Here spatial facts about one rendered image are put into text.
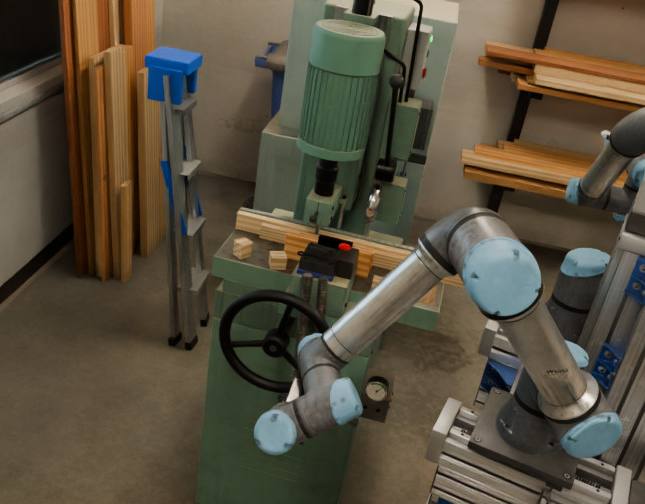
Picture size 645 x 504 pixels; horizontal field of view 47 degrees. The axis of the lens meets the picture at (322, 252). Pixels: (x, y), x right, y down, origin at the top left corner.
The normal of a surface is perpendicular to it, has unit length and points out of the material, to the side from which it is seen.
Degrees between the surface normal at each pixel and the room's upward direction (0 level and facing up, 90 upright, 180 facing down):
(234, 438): 90
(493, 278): 84
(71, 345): 0
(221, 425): 90
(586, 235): 90
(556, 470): 0
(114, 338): 0
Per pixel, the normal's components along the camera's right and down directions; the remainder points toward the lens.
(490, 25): -0.17, 0.45
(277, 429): -0.12, -0.06
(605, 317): -0.42, 0.38
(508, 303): 0.07, 0.39
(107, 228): 0.98, 0.18
